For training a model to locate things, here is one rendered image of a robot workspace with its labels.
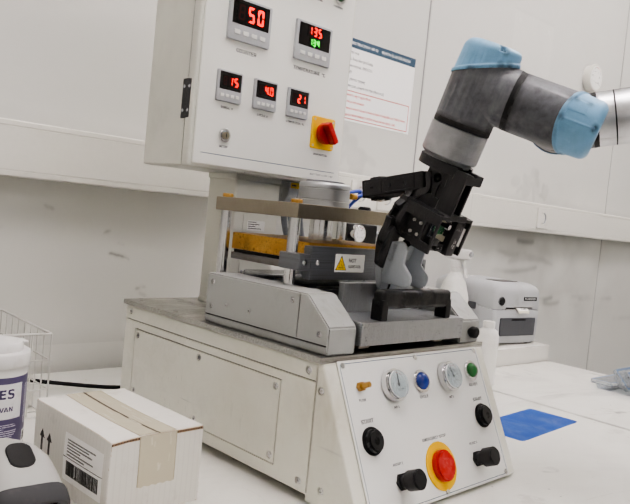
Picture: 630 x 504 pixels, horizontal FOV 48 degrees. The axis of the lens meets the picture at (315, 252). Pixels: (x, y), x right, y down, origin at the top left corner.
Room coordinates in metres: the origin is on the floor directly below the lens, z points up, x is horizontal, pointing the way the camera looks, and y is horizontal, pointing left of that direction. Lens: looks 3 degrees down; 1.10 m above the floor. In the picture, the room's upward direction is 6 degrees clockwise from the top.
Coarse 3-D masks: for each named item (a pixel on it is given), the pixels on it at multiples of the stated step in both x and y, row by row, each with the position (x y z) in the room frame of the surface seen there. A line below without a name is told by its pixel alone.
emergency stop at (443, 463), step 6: (438, 450) 0.90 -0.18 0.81; (444, 450) 0.91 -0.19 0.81; (438, 456) 0.89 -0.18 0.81; (444, 456) 0.90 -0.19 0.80; (450, 456) 0.91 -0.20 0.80; (432, 462) 0.89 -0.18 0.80; (438, 462) 0.88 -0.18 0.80; (444, 462) 0.89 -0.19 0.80; (450, 462) 0.90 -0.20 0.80; (438, 468) 0.88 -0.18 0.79; (444, 468) 0.89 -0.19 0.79; (450, 468) 0.90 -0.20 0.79; (438, 474) 0.88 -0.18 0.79; (444, 474) 0.88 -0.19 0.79; (450, 474) 0.89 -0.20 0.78; (444, 480) 0.88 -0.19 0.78; (450, 480) 0.89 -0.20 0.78
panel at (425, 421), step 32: (448, 352) 1.00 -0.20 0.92; (352, 384) 0.84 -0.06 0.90; (416, 384) 0.92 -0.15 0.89; (480, 384) 1.03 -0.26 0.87; (352, 416) 0.82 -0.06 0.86; (384, 416) 0.86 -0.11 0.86; (416, 416) 0.90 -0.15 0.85; (448, 416) 0.95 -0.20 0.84; (384, 448) 0.84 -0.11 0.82; (416, 448) 0.88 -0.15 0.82; (448, 448) 0.92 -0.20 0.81; (480, 448) 0.97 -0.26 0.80; (384, 480) 0.82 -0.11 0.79; (480, 480) 0.95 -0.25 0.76
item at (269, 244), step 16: (320, 224) 1.07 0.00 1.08; (240, 240) 1.06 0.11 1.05; (256, 240) 1.03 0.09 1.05; (272, 240) 1.01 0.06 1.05; (304, 240) 1.00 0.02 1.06; (320, 240) 1.06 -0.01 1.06; (336, 240) 1.14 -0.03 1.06; (240, 256) 1.06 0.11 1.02; (256, 256) 1.03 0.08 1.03; (272, 256) 1.01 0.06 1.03
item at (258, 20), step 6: (240, 6) 1.10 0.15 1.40; (246, 6) 1.11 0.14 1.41; (252, 6) 1.12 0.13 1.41; (240, 12) 1.11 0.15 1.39; (246, 12) 1.11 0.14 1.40; (252, 12) 1.12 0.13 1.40; (258, 12) 1.13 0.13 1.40; (264, 12) 1.14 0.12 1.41; (240, 18) 1.11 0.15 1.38; (246, 18) 1.11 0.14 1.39; (252, 18) 1.12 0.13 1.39; (258, 18) 1.13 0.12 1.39; (264, 18) 1.14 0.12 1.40; (252, 24) 1.12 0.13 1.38; (258, 24) 1.13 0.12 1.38; (264, 24) 1.14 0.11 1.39
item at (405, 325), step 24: (360, 288) 0.97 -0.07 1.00; (408, 288) 1.04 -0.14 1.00; (360, 312) 0.96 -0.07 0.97; (408, 312) 1.02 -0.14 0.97; (432, 312) 1.04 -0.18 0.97; (360, 336) 0.87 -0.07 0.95; (384, 336) 0.90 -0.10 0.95; (408, 336) 0.93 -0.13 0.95; (432, 336) 0.97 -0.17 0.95; (456, 336) 1.01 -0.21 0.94
